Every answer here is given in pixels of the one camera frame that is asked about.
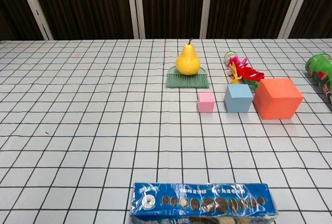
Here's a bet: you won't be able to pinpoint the small pink foam block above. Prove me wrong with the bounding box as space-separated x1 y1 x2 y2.
197 92 215 113

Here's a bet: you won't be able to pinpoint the medium blue foam block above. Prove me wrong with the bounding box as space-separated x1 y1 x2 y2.
224 83 254 113

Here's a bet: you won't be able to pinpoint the small green hand broom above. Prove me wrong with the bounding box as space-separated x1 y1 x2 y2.
165 65 210 89

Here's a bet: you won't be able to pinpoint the yellow pear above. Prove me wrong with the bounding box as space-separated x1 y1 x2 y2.
175 38 202 76

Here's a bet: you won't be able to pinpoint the large orange foam block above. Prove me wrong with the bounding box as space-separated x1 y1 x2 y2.
253 78 304 120

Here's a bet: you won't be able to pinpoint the blue cookie box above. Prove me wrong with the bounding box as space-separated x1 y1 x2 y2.
129 182 279 224

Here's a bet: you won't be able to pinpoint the green chips can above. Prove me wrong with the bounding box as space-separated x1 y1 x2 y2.
305 52 332 110

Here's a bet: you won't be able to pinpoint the colourful feather shuttlecock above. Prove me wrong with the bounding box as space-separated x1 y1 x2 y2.
224 51 265 91

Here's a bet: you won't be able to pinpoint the white checked tablecloth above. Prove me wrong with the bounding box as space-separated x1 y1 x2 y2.
0 38 332 224

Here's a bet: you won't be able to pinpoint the dark folding screen white frames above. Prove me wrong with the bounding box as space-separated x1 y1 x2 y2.
0 0 332 40

